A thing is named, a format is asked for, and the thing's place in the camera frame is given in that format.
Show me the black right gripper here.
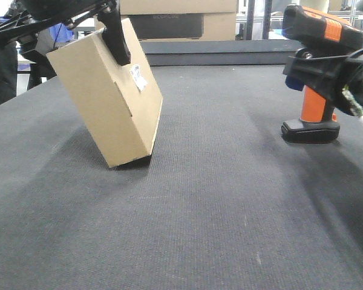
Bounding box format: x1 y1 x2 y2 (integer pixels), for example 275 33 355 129
283 48 363 115

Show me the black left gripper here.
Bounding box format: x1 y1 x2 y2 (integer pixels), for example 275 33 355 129
0 0 131 66

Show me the orange black barcode scanner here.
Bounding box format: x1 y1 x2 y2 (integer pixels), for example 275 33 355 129
281 4 363 144

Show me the small brown cardboard package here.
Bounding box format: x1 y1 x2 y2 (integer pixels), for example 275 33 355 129
47 19 163 167

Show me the large background cardboard box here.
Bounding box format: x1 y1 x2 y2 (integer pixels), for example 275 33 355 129
93 0 238 42

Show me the blue background crate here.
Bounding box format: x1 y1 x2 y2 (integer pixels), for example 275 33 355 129
0 15 74 42

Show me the white cable on gripper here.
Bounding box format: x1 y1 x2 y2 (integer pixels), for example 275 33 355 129
341 84 363 137

